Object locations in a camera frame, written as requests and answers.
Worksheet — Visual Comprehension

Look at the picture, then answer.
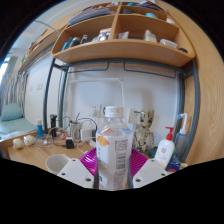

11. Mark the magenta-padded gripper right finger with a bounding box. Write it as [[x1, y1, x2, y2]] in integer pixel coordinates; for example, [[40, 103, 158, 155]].
[[126, 147, 170, 190]]

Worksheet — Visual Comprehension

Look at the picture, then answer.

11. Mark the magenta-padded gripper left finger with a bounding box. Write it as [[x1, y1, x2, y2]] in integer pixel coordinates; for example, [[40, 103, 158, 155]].
[[57, 147, 101, 190]]

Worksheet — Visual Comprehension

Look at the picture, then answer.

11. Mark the clear plastic water bottle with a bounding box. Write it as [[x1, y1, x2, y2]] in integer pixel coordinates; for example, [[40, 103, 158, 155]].
[[95, 105, 134, 192]]

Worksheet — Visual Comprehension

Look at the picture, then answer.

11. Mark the blue box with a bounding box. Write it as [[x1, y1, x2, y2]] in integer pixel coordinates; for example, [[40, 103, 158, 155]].
[[165, 154, 182, 173]]

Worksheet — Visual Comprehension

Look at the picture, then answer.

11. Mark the white red pump lotion bottle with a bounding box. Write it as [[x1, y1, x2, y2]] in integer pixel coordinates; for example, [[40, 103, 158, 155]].
[[153, 126, 176, 169]]

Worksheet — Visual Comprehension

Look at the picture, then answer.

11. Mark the black charger block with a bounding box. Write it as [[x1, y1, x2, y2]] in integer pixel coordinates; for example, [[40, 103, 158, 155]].
[[65, 136, 75, 150]]

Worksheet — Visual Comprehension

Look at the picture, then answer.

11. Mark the tree creature figurine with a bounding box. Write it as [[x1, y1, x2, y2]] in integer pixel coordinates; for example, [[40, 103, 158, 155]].
[[133, 109, 156, 154]]

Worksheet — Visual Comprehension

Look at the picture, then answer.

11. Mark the white power adapter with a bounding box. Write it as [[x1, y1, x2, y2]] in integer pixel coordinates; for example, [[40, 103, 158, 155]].
[[80, 127, 98, 142]]

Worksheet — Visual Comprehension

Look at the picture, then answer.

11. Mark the clear blue squeeze bottle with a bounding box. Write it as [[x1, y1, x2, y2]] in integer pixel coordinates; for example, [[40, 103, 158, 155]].
[[173, 113, 189, 158]]

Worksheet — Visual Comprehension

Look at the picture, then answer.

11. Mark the black electric shaver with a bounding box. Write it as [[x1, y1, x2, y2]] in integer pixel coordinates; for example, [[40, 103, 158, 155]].
[[49, 114, 58, 138]]

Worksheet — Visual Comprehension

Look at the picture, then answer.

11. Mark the small blue tube bottle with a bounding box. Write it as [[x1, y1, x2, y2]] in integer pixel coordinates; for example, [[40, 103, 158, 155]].
[[35, 119, 45, 139]]

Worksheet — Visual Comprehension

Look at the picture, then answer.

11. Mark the small white round roll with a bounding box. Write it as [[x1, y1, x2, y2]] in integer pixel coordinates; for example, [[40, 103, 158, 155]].
[[12, 138, 24, 150], [22, 134, 36, 147]]

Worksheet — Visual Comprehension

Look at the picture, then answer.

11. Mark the bed with teal pillow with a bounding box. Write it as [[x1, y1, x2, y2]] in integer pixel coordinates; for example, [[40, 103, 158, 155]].
[[0, 103, 38, 141]]

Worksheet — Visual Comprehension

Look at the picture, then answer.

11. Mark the wooden wardrobe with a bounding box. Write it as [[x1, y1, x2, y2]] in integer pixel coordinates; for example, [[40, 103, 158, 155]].
[[156, 0, 224, 166]]

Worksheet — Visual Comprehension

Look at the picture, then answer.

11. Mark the wooden shelf unit with items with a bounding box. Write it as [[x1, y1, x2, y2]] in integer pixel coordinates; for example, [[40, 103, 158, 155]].
[[50, 1, 197, 68]]

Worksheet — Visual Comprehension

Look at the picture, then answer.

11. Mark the long wooden bunk ledge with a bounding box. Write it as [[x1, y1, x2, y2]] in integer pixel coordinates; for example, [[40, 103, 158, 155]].
[[18, 16, 73, 74]]

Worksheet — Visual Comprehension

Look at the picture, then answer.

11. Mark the white wall socket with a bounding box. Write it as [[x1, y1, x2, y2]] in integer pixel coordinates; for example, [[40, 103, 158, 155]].
[[129, 108, 144, 125], [88, 104, 103, 118]]

